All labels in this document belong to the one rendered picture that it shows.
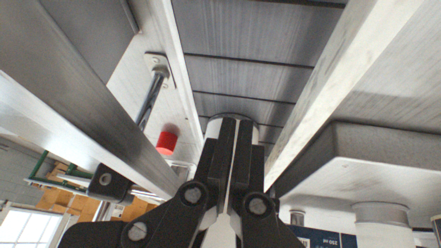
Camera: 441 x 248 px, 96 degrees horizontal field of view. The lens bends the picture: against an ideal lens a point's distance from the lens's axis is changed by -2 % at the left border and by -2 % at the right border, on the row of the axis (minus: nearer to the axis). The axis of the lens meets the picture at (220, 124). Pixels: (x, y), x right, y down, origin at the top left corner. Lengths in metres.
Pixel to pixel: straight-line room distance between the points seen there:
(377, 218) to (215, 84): 0.39
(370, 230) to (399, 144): 0.20
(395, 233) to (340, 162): 0.22
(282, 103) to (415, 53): 0.11
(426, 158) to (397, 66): 0.13
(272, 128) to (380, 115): 0.14
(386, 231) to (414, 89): 0.27
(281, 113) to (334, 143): 0.11
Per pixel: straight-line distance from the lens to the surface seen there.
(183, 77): 0.16
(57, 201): 4.68
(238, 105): 0.17
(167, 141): 0.38
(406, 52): 0.22
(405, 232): 0.48
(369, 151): 0.29
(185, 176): 0.55
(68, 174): 2.42
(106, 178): 0.19
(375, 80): 0.24
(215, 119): 0.19
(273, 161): 0.19
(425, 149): 0.33
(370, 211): 0.47
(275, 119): 0.19
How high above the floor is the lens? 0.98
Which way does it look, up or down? 28 degrees down
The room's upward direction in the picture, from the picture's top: 169 degrees counter-clockwise
